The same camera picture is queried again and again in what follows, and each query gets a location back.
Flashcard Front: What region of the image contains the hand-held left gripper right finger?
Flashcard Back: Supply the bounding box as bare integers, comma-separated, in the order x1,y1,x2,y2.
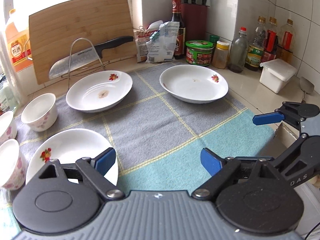
191,148,278,202

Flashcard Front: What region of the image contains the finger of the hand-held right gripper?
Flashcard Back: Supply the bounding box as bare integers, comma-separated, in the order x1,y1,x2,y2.
226,134,310,172
252,102,320,130

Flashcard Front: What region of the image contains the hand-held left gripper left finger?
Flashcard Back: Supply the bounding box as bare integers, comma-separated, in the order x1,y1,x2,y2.
37,147,125,201

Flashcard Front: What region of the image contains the white floral plate brown stain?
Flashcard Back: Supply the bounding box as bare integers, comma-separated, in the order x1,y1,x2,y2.
66,70,133,113

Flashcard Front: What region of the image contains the white pink-floral bowl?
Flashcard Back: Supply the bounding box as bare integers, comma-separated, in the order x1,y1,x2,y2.
0,139,28,190
21,93,58,132
0,111,17,145

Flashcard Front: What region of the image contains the white lidded plastic box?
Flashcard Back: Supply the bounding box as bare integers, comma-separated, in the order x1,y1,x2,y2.
259,59,298,94

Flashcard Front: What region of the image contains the metal spatula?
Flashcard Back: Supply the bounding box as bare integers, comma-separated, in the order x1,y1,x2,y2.
299,76,315,105

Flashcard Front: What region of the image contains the grey and teal checked mat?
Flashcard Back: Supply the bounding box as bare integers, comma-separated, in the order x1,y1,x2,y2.
0,64,275,230

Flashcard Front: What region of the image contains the green-label oil bottle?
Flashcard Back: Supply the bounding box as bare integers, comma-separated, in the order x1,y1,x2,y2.
245,16,267,72

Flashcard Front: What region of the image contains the clear glass bottle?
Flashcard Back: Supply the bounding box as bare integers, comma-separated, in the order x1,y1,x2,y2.
229,27,249,73

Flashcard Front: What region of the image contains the yellow-lidded spice jar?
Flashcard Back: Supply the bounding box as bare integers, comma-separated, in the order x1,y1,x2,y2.
212,41,230,69

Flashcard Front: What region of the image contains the red-label dark bottle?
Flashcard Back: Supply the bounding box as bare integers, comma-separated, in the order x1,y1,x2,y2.
261,17,279,61

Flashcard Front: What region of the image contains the red-label amber bottle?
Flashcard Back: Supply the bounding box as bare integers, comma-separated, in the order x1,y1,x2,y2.
276,19,297,65

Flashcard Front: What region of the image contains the green-lidded sauce jar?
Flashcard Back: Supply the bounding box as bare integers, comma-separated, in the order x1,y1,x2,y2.
185,40,214,67

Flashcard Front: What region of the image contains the small green-capped bottle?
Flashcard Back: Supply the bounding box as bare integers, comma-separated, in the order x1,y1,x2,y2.
209,34,221,49

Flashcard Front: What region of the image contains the red and white packet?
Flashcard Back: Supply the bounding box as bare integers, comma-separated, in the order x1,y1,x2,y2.
136,31,153,63

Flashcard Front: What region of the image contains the dark red knife block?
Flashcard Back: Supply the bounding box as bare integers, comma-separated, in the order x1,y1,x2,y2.
180,3,208,42

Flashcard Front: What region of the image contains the dark soy sauce bottle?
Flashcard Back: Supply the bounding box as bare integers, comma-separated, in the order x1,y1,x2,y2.
171,0,186,60

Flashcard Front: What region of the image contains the white and blue packet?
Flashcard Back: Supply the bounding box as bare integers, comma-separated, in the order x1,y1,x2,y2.
145,21,181,64

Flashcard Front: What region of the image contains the orange cooking oil bottle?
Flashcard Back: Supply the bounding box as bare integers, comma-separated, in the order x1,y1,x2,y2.
5,9,34,73

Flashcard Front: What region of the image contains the bamboo cutting board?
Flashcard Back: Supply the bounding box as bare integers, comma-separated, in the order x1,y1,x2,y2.
29,0,137,85

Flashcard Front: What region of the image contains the metal wire rack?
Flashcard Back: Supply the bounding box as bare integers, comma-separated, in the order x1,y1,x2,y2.
61,38,110,90

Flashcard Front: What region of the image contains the black-handled kitchen cleaver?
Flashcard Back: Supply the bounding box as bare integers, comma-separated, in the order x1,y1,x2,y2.
48,36,134,78

